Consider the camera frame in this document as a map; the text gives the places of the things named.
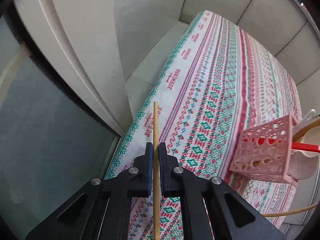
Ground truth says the wooden chopstick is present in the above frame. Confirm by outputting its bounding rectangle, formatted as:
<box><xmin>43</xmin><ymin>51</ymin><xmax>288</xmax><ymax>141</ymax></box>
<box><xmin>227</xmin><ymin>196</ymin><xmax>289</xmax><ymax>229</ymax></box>
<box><xmin>263</xmin><ymin>204</ymin><xmax>318</xmax><ymax>218</ymax></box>
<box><xmin>153</xmin><ymin>101</ymin><xmax>161</xmax><ymax>239</ymax></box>
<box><xmin>292</xmin><ymin>119</ymin><xmax>320</xmax><ymax>142</ymax></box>

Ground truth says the red plastic spoon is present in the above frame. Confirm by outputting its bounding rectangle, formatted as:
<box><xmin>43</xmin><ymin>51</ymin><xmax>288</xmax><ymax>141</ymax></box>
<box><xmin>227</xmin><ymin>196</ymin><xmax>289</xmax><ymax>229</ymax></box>
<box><xmin>291</xmin><ymin>142</ymin><xmax>320</xmax><ymax>153</ymax></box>

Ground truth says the white rice paddle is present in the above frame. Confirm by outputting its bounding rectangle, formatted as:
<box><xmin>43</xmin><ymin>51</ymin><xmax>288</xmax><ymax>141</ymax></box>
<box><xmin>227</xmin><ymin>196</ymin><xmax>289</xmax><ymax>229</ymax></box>
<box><xmin>288</xmin><ymin>127</ymin><xmax>319</xmax><ymax>180</ymax></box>

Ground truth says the white plastic soup spoon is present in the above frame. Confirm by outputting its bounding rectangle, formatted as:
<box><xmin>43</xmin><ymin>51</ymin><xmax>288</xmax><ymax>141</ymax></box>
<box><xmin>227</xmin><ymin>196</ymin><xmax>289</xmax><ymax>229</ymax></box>
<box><xmin>292</xmin><ymin>109</ymin><xmax>317</xmax><ymax>135</ymax></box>

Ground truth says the pink lattice utensil basket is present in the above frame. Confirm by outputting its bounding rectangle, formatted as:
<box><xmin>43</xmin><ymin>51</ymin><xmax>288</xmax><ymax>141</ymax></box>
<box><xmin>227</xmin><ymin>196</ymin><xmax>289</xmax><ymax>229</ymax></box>
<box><xmin>229</xmin><ymin>113</ymin><xmax>298</xmax><ymax>187</ymax></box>

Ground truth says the patterned woven tablecloth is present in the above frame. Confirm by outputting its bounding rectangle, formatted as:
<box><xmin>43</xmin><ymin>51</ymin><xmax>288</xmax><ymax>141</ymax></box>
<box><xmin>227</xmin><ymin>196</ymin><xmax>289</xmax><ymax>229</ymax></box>
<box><xmin>103</xmin><ymin>10</ymin><xmax>303</xmax><ymax>240</ymax></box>

